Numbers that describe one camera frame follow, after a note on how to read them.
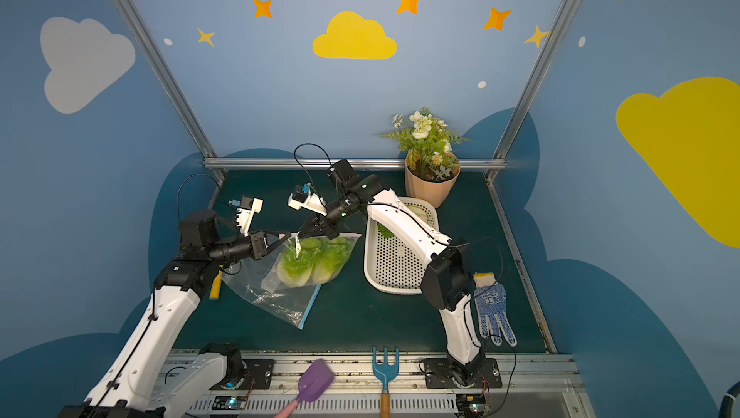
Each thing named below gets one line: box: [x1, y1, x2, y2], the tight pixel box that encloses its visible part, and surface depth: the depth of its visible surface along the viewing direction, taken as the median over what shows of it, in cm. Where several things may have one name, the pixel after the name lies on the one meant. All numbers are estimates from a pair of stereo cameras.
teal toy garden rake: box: [371, 346, 400, 418], surface depth 75 cm
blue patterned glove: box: [473, 271, 518, 347], surface depth 85 cm
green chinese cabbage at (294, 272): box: [276, 238, 322, 288], surface depth 76 cm
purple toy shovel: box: [273, 358, 335, 418], surface depth 73 cm
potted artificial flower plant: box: [379, 106, 470, 209], surface depth 100 cm
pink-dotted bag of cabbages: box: [261, 233, 363, 293], surface depth 79 cm
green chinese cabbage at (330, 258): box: [311, 236, 352, 285], surface depth 83 cm
